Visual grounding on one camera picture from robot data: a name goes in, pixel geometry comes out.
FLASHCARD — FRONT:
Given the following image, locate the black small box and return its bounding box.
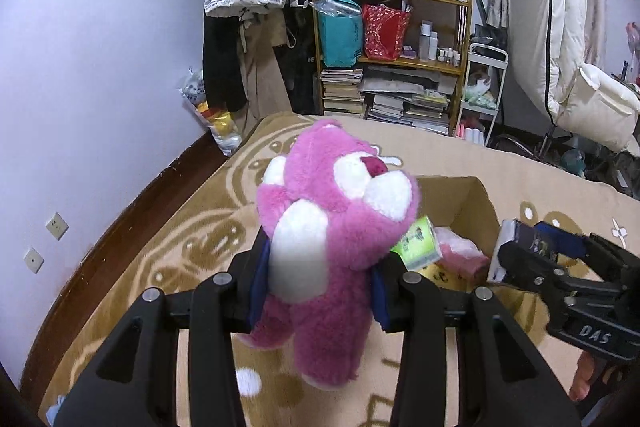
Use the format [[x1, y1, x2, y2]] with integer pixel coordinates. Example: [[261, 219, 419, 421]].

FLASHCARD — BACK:
[[488, 219, 542, 283]]

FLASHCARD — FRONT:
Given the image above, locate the pink towel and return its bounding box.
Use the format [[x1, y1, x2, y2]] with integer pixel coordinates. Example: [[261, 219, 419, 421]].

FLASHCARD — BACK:
[[435, 227, 490, 281]]

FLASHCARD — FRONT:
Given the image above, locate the green tissue pack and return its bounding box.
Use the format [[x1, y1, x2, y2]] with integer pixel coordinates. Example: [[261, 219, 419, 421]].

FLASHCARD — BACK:
[[392, 216, 442, 271]]

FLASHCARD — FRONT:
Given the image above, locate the pink bear plush toy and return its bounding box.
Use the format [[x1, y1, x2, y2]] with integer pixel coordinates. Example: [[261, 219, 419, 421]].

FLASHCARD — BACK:
[[243, 119, 420, 389]]

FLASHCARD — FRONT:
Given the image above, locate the yellow dog plush toy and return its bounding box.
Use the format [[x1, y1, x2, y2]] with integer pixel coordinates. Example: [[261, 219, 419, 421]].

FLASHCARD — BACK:
[[420, 263, 471, 293]]

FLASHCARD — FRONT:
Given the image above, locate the person's right hand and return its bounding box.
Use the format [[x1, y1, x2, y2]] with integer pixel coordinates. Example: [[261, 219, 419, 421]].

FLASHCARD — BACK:
[[568, 351, 615, 402]]

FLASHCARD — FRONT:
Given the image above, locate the open cardboard box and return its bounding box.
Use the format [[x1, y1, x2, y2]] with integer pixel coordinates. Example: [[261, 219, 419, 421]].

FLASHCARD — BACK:
[[416, 176, 548, 343]]

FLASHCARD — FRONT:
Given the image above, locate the beige patterned carpet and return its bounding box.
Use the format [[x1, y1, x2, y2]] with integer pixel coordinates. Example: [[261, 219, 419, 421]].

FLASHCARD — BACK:
[[39, 114, 639, 426]]

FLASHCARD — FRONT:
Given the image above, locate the white utility cart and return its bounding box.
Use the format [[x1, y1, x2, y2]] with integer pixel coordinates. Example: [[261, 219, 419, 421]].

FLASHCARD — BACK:
[[454, 42, 509, 146]]

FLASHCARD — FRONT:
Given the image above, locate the wooden bookshelf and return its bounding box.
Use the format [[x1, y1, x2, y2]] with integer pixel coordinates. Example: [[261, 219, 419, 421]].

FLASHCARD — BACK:
[[311, 0, 472, 134]]

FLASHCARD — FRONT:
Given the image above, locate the stack of books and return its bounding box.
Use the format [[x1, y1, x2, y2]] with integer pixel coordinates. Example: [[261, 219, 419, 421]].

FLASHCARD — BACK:
[[319, 68, 366, 117]]

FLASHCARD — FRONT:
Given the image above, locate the white padded chair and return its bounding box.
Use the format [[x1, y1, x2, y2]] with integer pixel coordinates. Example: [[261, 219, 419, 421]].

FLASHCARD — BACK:
[[508, 0, 639, 157]]

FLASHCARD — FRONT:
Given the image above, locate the plastic bag of toys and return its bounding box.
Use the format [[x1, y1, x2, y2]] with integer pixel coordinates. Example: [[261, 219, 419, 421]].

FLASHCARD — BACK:
[[179, 69, 242, 157]]

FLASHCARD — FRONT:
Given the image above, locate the red gift bag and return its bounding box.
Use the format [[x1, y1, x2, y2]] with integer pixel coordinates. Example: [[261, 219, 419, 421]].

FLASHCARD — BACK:
[[362, 4, 411, 62]]

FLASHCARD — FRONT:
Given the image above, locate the brown hanging coat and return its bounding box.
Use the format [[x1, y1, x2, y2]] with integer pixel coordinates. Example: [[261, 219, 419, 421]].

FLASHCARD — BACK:
[[233, 10, 292, 138]]

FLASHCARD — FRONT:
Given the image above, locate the teal bag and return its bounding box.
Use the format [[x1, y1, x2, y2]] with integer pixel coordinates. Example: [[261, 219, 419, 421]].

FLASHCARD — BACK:
[[312, 0, 363, 68]]

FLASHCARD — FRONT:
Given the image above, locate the lower wall socket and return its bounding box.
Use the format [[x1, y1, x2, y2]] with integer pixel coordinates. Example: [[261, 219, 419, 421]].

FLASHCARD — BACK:
[[23, 248, 44, 274]]

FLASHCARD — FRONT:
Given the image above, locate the wall socket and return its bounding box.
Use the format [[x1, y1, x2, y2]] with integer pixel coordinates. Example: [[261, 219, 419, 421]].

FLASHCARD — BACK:
[[23, 248, 44, 274], [46, 212, 68, 241]]

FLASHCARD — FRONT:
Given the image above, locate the upper wall socket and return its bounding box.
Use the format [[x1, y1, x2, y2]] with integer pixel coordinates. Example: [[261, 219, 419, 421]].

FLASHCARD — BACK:
[[46, 212, 68, 241]]

